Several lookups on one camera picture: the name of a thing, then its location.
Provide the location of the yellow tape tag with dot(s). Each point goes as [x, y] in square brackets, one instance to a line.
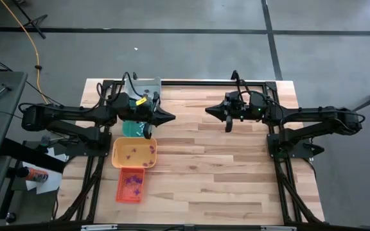
[141, 101]

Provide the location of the orange slotted plastic basket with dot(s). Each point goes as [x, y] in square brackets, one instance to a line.
[120, 195]

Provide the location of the white paper sheets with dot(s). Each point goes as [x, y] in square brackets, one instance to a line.
[53, 184]

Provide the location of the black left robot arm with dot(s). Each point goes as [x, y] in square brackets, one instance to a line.
[63, 114]

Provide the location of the yellow plastic bin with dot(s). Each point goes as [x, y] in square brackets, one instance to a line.
[120, 163]

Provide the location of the teal plastic bin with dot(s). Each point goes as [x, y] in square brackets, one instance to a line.
[128, 128]

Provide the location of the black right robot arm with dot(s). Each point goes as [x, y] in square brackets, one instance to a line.
[316, 114]

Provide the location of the orange spray can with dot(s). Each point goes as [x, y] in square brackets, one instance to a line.
[37, 176]

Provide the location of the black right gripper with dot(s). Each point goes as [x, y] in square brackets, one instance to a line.
[236, 107]

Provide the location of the black caster wheel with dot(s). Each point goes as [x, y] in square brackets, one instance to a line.
[10, 217]

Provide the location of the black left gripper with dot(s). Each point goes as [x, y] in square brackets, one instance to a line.
[146, 112]

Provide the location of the black tripod stand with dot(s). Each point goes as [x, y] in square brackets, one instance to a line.
[31, 22]

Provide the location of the silver aluminium bar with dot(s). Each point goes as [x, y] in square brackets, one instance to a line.
[98, 227]
[278, 228]

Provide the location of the white plastic bin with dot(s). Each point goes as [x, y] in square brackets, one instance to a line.
[149, 85]

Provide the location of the black aluminium rig frame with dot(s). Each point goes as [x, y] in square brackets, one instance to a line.
[204, 83]

